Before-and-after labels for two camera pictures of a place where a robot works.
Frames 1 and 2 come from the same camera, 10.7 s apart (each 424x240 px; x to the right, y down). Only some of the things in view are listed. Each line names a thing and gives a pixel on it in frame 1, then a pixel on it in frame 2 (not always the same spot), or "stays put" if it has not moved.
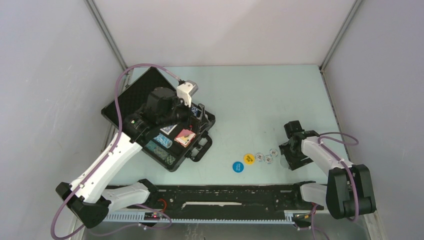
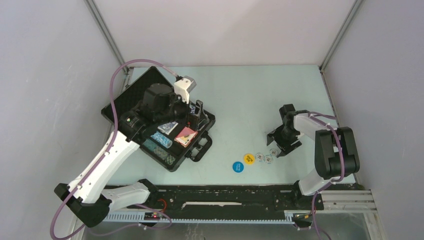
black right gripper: x=294 y=163 -> x=286 y=147
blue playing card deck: x=167 y=130 stays put
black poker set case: x=162 y=120 stays put
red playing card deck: x=184 y=137 stays put
